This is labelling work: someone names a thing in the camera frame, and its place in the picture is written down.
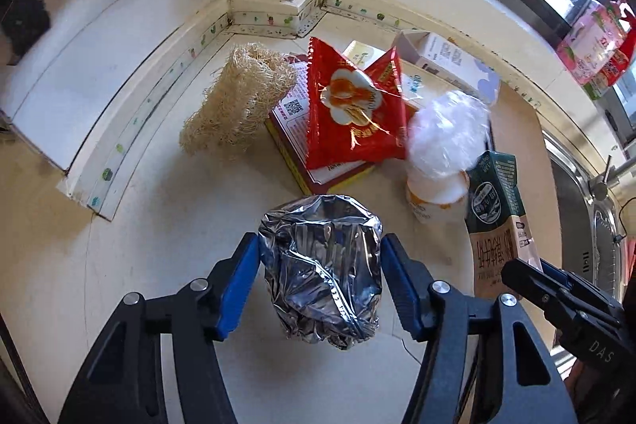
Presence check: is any green brown milk carton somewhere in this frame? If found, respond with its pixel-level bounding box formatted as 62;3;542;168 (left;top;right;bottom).
466;151;542;299

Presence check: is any silver foil bag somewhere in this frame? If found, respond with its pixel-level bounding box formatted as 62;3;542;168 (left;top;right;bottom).
259;194;383;351

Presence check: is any stainless steel sink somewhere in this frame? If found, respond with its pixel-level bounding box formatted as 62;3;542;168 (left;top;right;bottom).
543;132;630;300

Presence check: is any brown cardboard sheet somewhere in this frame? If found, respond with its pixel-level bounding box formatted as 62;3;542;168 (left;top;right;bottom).
488;81;565;355

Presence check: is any white plastic bag cup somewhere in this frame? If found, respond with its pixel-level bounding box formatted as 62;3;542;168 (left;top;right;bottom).
405;90;489;224

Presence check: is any loofah sponge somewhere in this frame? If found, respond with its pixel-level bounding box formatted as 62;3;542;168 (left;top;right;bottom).
179;43;297;155

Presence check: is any pink soap bottle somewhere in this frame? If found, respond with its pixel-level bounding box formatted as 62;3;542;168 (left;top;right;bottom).
556;0;626;86

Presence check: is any white open carton box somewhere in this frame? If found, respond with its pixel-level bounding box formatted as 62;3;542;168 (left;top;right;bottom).
391;31;500;106

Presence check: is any red yellow flat box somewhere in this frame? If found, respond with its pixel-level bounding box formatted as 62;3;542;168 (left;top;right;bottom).
265;52;419;197

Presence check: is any red snack packet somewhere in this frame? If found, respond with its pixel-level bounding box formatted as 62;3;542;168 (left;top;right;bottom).
306;37;406;170

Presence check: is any red spray bottle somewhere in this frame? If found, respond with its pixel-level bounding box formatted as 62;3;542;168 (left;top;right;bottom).
583;0;635;101

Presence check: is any cream small box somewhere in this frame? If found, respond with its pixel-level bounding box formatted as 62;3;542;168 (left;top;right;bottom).
343;41;384;70

